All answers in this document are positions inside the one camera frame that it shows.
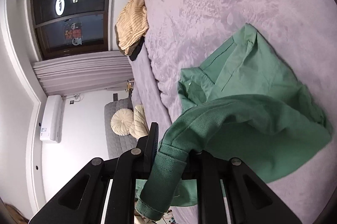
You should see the cream quilted puffer jacket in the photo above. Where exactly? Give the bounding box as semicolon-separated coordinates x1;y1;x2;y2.
129;104;149;139

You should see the purple velvet bed blanket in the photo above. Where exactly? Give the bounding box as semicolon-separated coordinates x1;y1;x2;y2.
127;0;337;224

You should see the round cream pleated cushion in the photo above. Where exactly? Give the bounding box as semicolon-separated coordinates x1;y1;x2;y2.
110;108;134;136

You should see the green short-sleeved work shirt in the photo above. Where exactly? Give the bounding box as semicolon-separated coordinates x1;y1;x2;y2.
136;24;332;220

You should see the grey pleated curtain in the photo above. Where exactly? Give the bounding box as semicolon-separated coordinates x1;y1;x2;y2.
16;0;156;97

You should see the dark window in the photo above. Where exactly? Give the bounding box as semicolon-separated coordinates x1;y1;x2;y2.
31;0;109;60

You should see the folded yellow ribbed garment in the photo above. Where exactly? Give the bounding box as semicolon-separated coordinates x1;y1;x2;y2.
115;0;149;56

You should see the white wall air conditioner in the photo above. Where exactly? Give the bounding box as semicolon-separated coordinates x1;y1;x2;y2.
39;95;63;143

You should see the grey quilted headboard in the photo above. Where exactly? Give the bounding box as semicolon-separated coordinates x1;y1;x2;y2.
104;98;137;159

